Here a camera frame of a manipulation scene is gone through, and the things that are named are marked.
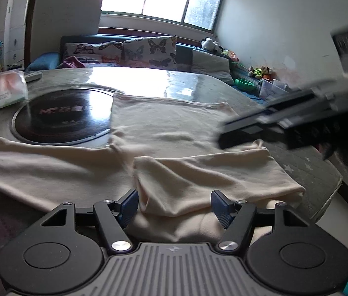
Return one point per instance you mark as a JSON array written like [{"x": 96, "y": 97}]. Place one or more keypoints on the square butterfly print pillow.
[{"x": 149, "y": 52}]

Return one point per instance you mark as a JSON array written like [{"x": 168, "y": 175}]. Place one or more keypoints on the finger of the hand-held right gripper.
[{"x": 248, "y": 131}]

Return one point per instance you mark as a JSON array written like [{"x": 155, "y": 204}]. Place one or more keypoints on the white wardrobe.
[{"x": 13, "y": 21}]

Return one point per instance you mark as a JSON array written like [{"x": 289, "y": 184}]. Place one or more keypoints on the clear plastic box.
[{"x": 272, "y": 89}]

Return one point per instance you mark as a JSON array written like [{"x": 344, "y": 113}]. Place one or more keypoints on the panda plush toy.
[{"x": 211, "y": 44}]

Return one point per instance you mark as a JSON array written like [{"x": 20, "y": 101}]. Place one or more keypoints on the blue sofa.
[{"x": 186, "y": 58}]

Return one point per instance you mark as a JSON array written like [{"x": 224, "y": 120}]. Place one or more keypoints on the grey remote control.
[{"x": 32, "y": 76}]

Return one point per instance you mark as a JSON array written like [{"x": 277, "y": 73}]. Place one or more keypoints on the pile of stuffed toys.
[{"x": 261, "y": 72}]

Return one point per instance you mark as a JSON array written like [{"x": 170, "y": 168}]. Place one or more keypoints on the orange plush toy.
[{"x": 233, "y": 56}]

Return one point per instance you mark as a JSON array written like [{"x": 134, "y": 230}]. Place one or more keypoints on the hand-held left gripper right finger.
[{"x": 220, "y": 206}]

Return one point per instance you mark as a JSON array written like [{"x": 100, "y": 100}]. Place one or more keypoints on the cream garment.
[{"x": 177, "y": 129}]

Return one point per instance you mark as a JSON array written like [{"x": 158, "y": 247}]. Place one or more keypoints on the grey pillow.
[{"x": 212, "y": 66}]

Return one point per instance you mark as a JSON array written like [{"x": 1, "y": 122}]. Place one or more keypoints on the long butterfly print pillow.
[{"x": 90, "y": 52}]

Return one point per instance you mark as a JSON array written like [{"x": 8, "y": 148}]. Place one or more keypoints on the purple cloth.
[{"x": 71, "y": 63}]

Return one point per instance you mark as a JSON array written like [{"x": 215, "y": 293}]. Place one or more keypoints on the black round cooktop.
[{"x": 59, "y": 114}]

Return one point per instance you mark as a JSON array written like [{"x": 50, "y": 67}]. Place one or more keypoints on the pink tissue pack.
[{"x": 1, "y": 91}]

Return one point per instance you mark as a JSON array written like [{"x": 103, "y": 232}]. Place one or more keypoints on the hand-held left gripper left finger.
[{"x": 129, "y": 206}]

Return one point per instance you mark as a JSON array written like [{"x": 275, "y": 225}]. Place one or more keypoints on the green bowl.
[{"x": 245, "y": 84}]

